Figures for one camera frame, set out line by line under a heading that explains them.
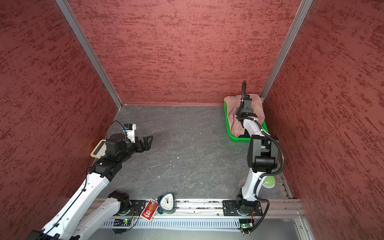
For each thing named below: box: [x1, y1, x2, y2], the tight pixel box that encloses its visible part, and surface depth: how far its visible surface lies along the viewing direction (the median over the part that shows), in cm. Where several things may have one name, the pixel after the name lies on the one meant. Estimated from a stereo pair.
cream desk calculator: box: [90, 139, 107, 158], surface depth 94 cm
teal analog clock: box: [156, 192, 179, 215], surface depth 74 cm
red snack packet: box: [140, 198, 159, 222], surface depth 73 cm
